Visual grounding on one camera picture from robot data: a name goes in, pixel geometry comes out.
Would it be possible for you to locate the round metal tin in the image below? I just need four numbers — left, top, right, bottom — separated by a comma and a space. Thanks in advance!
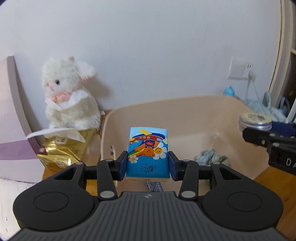
239, 113, 272, 131

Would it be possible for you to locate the pink purple headboard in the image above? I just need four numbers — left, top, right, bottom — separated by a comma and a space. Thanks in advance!
1, 56, 45, 183

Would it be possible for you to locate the white charger cable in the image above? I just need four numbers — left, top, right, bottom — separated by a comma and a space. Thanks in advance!
244, 76, 266, 114

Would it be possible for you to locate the beige plastic storage basket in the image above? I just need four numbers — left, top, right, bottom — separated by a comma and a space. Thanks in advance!
101, 95, 268, 179

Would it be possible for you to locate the white shelf frame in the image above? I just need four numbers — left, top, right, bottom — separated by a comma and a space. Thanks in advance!
269, 1, 295, 106

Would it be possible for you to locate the white plush bunny toy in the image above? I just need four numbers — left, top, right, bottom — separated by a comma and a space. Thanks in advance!
42, 57, 101, 130

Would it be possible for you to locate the green plaid scrunchie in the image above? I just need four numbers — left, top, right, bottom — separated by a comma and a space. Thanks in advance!
193, 149, 231, 167

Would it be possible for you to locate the long dark blue box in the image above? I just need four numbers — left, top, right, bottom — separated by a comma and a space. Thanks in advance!
146, 182, 164, 192

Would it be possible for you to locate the blue small toy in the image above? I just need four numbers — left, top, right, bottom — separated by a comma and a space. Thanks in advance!
223, 86, 235, 97

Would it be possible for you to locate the white wall socket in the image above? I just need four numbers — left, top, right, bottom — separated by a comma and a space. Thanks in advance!
228, 57, 256, 81

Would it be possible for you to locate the light blue blanket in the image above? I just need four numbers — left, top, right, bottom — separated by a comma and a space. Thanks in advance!
243, 92, 288, 123

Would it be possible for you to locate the blue cartoon tissue pack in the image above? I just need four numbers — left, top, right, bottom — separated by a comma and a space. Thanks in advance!
126, 126, 170, 180

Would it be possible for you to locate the gold tissue pack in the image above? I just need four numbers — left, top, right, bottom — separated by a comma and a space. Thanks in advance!
26, 127, 98, 173

